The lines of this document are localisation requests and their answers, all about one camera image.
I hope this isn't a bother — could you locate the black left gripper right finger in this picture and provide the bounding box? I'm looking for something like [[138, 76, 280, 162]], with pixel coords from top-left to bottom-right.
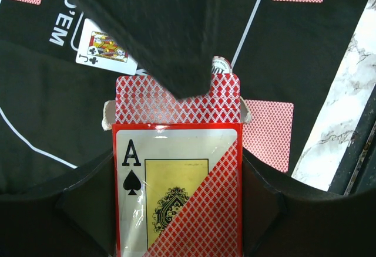
[[242, 150, 375, 256]]

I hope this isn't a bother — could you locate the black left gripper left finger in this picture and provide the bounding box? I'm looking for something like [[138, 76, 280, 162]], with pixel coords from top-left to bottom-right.
[[1, 151, 116, 256]]

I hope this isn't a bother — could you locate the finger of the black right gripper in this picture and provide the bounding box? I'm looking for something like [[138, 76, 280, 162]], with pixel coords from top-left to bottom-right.
[[73, 0, 214, 99]]

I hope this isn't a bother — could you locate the red white poker chip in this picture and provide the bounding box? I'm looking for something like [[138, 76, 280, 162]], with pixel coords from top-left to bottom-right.
[[211, 56, 233, 74]]

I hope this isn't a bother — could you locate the jack of clubs card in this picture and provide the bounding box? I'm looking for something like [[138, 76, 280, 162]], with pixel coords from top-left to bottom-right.
[[75, 18, 137, 75]]

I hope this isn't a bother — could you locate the red playing card box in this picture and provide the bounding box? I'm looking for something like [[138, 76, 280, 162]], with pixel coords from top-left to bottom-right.
[[109, 73, 243, 256]]

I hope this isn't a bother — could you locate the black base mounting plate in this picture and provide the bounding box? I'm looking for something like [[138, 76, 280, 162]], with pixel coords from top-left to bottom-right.
[[328, 90, 375, 195]]

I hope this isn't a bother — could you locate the black poker table mat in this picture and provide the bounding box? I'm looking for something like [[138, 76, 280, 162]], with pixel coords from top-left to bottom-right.
[[1, 0, 375, 193]]

